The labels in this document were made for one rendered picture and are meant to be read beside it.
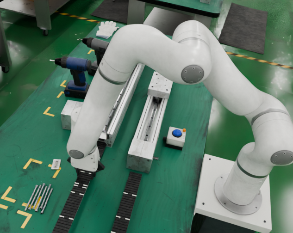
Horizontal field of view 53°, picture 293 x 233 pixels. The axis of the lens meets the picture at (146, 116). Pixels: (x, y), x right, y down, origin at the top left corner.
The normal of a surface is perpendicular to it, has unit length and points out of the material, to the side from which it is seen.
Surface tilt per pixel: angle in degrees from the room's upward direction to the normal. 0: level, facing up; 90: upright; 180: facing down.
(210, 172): 1
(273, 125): 32
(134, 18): 90
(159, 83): 0
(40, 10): 90
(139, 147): 0
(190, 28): 12
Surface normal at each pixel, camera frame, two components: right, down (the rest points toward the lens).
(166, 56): -0.68, 0.18
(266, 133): -0.75, -0.50
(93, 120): 0.30, -0.02
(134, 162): -0.21, 0.65
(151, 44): -0.44, 0.11
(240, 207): 0.10, -0.73
